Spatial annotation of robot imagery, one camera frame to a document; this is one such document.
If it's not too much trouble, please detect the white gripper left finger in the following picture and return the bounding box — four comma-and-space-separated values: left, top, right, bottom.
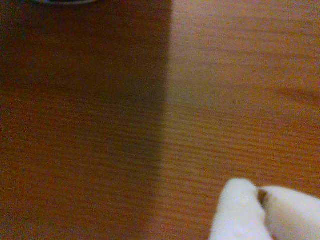
209, 177, 273, 240

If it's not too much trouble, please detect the white mug blue green print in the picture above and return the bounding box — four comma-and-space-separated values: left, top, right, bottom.
32, 0, 100, 6

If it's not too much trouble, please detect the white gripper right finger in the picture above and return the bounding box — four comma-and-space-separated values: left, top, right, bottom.
261, 185, 320, 240

